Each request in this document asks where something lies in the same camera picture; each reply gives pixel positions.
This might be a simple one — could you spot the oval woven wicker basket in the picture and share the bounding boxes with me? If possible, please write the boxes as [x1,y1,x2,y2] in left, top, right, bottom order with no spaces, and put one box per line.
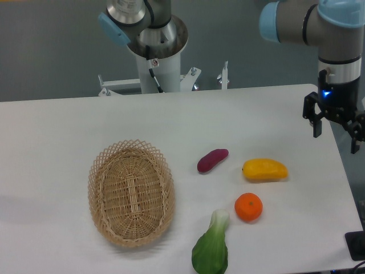
[88,140,175,248]

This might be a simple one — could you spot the black and white cable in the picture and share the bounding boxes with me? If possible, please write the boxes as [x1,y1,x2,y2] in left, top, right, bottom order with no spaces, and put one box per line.
[145,45,165,94]

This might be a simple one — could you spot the black device at table edge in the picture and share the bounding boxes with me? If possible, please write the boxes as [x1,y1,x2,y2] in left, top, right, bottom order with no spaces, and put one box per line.
[345,231,364,261]

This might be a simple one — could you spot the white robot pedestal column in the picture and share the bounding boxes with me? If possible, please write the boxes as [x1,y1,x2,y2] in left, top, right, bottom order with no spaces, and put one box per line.
[135,53,181,94]

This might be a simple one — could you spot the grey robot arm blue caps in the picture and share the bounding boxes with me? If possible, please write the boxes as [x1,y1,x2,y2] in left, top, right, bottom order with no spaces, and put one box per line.
[98,1,364,153]

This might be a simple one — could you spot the purple sweet potato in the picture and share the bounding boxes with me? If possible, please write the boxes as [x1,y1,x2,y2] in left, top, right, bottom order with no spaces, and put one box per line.
[197,148,229,173]

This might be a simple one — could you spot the orange tangerine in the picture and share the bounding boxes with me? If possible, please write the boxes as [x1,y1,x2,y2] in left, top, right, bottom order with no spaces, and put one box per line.
[234,193,263,223]

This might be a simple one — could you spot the yellow mango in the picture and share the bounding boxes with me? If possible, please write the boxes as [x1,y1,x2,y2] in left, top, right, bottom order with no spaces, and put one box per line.
[242,158,289,180]

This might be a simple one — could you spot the white metal base frame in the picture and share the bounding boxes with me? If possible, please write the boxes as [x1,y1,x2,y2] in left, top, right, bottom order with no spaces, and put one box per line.
[98,61,230,96]

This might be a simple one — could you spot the green bok choy leaf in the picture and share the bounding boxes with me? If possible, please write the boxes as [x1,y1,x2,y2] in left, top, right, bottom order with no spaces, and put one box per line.
[192,209,230,273]

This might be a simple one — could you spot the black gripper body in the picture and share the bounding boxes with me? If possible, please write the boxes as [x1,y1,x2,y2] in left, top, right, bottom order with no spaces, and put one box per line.
[303,70,364,126]

